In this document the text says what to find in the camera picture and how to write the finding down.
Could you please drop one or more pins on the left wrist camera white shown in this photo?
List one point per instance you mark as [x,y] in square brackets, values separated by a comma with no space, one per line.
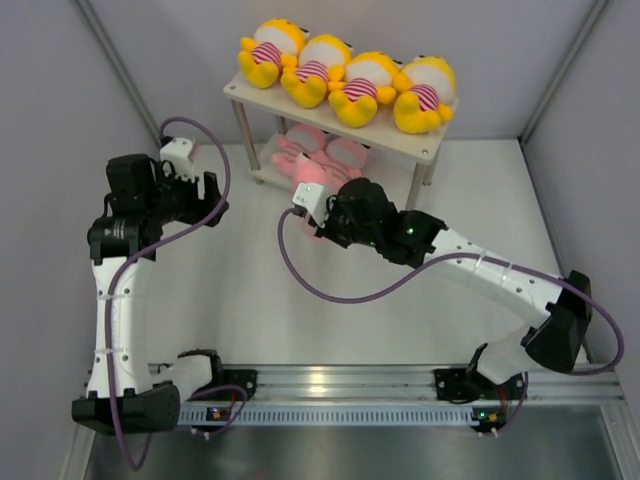
[177,152]

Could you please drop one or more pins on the pink plush toy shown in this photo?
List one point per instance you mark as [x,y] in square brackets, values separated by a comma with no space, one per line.
[344,158]
[308,169]
[298,139]

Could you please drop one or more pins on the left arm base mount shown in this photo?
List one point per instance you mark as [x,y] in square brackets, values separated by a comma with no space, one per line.
[242,378]

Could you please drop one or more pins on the aluminium corner post right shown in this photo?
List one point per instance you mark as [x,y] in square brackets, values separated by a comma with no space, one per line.
[579,42]

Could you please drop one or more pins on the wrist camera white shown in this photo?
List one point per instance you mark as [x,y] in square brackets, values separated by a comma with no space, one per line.
[310,202]
[177,152]

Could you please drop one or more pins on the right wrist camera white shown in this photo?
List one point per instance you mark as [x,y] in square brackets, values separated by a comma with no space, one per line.
[310,202]

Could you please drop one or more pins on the yellow plush toy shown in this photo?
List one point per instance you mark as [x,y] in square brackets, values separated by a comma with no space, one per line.
[321,61]
[275,45]
[426,90]
[367,83]

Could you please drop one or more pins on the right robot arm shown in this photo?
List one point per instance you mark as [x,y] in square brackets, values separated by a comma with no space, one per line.
[554,313]

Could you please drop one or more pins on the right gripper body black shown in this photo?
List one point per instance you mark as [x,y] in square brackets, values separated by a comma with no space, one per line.
[339,228]

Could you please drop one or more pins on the aluminium front rail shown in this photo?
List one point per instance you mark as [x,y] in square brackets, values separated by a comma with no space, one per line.
[384,396]

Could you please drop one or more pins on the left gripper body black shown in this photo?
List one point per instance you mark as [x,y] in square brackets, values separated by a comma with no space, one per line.
[176,199]

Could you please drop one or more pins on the aluminium corner post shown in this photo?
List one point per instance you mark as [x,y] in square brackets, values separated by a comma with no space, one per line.
[579,42]
[95,26]

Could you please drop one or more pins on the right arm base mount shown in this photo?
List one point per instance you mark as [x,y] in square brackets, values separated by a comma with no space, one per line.
[458,386]

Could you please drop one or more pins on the aluminium corner post left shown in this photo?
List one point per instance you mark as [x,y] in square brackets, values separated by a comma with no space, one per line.
[95,26]

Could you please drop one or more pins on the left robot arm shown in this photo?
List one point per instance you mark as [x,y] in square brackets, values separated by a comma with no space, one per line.
[123,395]

